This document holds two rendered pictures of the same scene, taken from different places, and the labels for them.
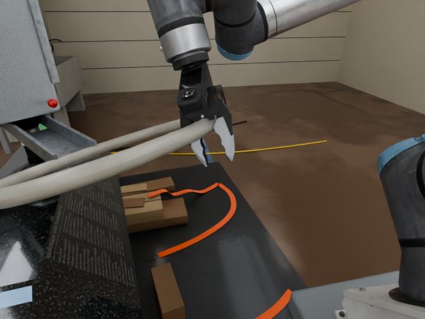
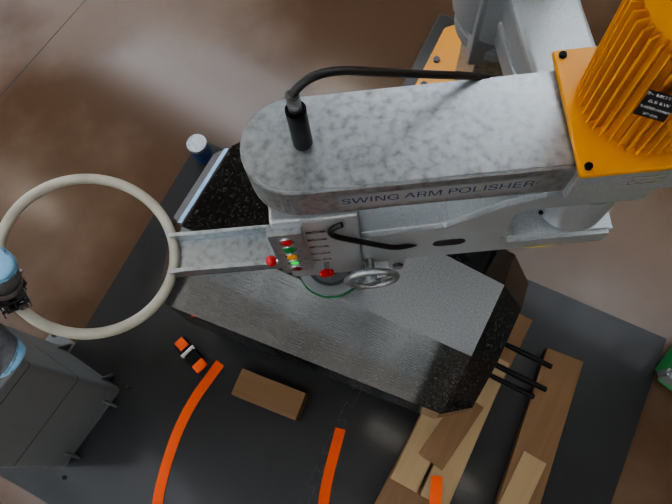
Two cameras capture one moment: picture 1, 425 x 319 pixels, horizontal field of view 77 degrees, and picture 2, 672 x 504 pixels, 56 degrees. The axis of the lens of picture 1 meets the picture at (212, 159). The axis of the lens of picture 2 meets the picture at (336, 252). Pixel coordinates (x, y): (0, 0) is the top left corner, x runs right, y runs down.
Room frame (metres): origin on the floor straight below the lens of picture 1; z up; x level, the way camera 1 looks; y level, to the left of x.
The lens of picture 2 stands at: (1.48, 0.38, 2.85)
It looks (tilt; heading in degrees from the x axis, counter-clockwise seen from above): 71 degrees down; 144
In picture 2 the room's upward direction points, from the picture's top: 11 degrees counter-clockwise
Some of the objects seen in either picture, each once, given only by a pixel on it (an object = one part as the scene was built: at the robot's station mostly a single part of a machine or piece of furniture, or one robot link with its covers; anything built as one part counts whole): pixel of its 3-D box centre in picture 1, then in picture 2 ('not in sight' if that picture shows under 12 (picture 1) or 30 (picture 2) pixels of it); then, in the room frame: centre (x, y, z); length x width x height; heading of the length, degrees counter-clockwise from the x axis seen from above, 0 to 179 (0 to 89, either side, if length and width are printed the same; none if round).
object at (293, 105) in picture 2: not in sight; (297, 120); (0.96, 0.72, 1.81); 0.04 x 0.04 x 0.17
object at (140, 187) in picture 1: (132, 188); (521, 485); (1.96, 0.72, 0.09); 0.25 x 0.10 x 0.01; 104
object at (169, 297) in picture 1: (167, 292); (270, 395); (0.96, 0.26, 0.07); 0.30 x 0.12 x 0.12; 23
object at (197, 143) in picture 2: not in sight; (199, 149); (-0.16, 0.85, 0.08); 0.10 x 0.10 x 0.13
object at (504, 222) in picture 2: not in sight; (471, 205); (1.22, 1.00, 1.33); 0.74 x 0.23 x 0.49; 49
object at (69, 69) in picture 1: (53, 93); not in sight; (3.92, 2.36, 0.43); 1.30 x 0.62 x 0.86; 11
